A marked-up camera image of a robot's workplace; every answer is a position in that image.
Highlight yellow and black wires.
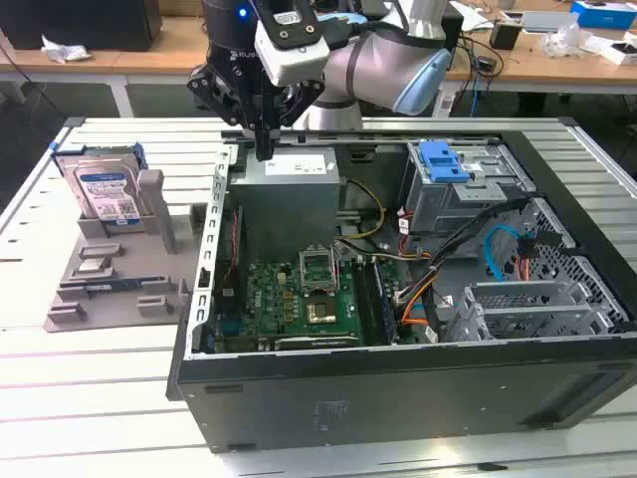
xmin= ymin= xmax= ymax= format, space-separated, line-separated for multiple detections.
xmin=339 ymin=177 xmax=387 ymax=241

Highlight grey power supply unit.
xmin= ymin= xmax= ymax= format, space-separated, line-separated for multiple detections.
xmin=229 ymin=147 xmax=342 ymax=260

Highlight CPU socket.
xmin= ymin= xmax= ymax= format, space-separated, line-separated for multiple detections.
xmin=304 ymin=297 xmax=340 ymax=326

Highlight large black box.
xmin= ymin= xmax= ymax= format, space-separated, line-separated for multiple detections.
xmin=0 ymin=0 xmax=163 ymax=53

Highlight metal socket cover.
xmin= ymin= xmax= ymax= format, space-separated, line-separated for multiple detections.
xmin=297 ymin=246 xmax=340 ymax=295

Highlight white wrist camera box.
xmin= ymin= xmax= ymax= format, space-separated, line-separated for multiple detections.
xmin=254 ymin=0 xmax=332 ymax=87

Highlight small black cube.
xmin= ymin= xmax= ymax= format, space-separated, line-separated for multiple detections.
xmin=489 ymin=21 xmax=524 ymax=51

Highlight wooden desk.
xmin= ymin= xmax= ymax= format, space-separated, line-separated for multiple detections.
xmin=0 ymin=13 xmax=637 ymax=97

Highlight clear plastic bag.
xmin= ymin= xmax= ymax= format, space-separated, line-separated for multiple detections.
xmin=539 ymin=21 xmax=599 ymax=58

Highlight crumpled white paper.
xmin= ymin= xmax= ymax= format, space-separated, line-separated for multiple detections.
xmin=40 ymin=33 xmax=94 ymax=65

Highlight black cable bundle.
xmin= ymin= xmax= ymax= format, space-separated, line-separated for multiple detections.
xmin=397 ymin=196 xmax=531 ymax=311

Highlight metal drive cage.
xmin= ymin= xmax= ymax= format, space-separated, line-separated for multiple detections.
xmin=401 ymin=140 xmax=537 ymax=236

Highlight blue wire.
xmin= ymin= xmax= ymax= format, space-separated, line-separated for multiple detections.
xmin=484 ymin=224 xmax=530 ymax=283

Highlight blue plastic drive carrier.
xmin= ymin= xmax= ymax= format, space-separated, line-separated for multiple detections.
xmin=419 ymin=141 xmax=472 ymax=183

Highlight white box with black insert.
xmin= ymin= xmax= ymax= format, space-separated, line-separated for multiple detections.
xmin=593 ymin=38 xmax=637 ymax=67

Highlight hard disk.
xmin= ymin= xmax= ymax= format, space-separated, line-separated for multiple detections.
xmin=49 ymin=141 xmax=149 ymax=233

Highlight multicolour wire bundle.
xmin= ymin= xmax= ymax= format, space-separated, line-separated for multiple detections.
xmin=395 ymin=277 xmax=439 ymax=329

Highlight green motherboard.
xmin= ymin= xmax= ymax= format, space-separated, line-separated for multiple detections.
xmin=213 ymin=257 xmax=399 ymax=351

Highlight black open PC case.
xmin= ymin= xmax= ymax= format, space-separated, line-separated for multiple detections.
xmin=165 ymin=117 xmax=637 ymax=454

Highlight red and black wire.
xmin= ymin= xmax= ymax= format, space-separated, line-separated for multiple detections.
xmin=220 ymin=205 xmax=243 ymax=301

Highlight blue RAM stick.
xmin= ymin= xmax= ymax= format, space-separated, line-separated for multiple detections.
xmin=83 ymin=279 xmax=144 ymax=292

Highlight grey parts rack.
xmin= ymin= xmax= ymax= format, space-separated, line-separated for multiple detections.
xmin=42 ymin=168 xmax=208 ymax=334

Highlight grey flat device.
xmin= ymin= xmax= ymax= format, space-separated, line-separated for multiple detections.
xmin=521 ymin=10 xmax=581 ymax=34

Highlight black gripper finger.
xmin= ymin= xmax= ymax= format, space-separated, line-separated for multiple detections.
xmin=264 ymin=81 xmax=325 ymax=161
xmin=186 ymin=65 xmax=266 ymax=161

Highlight black RAM slot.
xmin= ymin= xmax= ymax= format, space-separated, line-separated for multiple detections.
xmin=352 ymin=257 xmax=380 ymax=348

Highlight blue cardboard box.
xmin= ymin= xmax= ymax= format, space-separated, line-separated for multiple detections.
xmin=569 ymin=0 xmax=637 ymax=32

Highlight black desktop computer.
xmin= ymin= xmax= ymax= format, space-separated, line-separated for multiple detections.
xmin=439 ymin=8 xmax=465 ymax=57

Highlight installed RAM stick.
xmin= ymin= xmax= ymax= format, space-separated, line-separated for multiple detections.
xmin=371 ymin=260 xmax=400 ymax=346

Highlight silver CPU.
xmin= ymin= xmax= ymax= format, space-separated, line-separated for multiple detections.
xmin=78 ymin=257 xmax=113 ymax=276

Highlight black wire connector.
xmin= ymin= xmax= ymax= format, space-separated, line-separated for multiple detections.
xmin=516 ymin=229 xmax=560 ymax=258

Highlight orange wire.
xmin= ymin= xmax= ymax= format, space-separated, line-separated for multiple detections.
xmin=514 ymin=252 xmax=537 ymax=283

